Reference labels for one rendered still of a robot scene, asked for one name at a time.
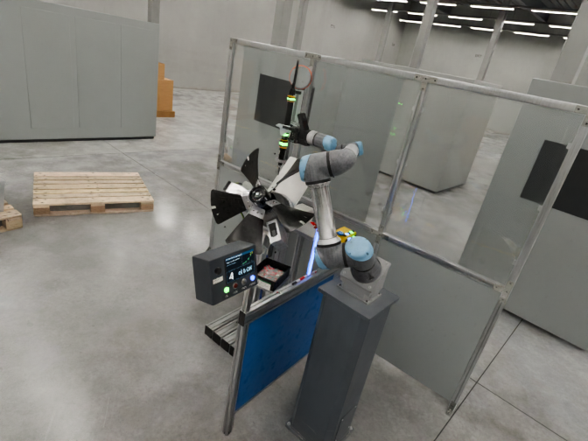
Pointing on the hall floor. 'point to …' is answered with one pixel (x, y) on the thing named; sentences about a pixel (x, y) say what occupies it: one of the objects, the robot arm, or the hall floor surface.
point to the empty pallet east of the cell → (89, 192)
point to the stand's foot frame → (224, 330)
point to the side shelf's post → (296, 258)
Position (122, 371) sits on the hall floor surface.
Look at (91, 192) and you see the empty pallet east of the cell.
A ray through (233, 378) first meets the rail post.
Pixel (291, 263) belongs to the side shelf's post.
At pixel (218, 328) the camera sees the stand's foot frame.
